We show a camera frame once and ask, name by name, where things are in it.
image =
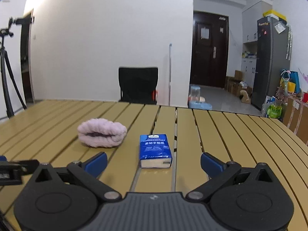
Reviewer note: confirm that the blue gift bag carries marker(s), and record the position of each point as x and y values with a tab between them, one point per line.
293	79

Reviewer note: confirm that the dark wooden door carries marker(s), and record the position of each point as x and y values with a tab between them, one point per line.
207	60

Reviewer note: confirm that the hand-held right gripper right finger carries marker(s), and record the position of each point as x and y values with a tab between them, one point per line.
211	163

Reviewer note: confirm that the lavender fuzzy cloth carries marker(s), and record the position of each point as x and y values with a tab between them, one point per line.
101	130

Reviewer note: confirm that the black folding chair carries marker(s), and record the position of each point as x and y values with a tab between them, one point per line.
138	84

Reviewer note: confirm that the tan fluffy dog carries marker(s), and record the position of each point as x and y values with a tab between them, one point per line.
244	96

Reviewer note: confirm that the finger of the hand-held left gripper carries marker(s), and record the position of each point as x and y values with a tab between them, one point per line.
24	164

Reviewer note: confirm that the white cabinet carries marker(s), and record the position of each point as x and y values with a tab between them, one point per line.
249	67

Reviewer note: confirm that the small cardboard boxes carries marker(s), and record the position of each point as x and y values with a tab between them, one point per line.
234	81

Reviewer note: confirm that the blue tissue pack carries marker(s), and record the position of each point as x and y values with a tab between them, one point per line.
154	149

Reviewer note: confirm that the black camera tripod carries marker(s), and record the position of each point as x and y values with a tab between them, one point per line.
6	69

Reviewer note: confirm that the green plastic bag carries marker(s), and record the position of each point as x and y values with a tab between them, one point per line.
274	110

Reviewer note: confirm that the grey refrigerator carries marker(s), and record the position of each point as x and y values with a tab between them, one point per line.
267	77

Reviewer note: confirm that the large cardboard box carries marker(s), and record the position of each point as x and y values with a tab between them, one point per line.
296	115

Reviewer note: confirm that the red gift box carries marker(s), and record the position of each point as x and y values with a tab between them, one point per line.
305	97

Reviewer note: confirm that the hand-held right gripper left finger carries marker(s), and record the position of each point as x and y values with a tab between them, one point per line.
97	162

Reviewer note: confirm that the white mop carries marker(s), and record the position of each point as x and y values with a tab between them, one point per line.
170	77

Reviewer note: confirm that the blue pet water dispenser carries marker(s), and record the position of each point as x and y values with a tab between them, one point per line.
198	98

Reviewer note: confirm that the yellow box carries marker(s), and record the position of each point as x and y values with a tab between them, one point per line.
274	14

